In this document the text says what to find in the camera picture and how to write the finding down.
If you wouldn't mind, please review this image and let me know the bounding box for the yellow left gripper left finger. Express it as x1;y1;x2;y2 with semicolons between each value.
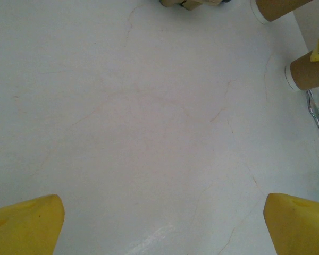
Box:
0;194;65;255

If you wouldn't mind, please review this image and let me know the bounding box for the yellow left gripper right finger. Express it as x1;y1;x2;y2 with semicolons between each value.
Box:
264;193;319;255

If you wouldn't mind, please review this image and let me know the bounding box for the single brown paper cup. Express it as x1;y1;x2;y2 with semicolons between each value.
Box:
284;52;319;92

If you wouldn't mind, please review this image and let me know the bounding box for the stack of brown paper cups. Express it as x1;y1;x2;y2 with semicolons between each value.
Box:
249;0;301;24

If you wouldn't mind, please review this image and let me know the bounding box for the stack of pulp cup carriers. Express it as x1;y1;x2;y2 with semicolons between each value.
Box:
159;0;221;11

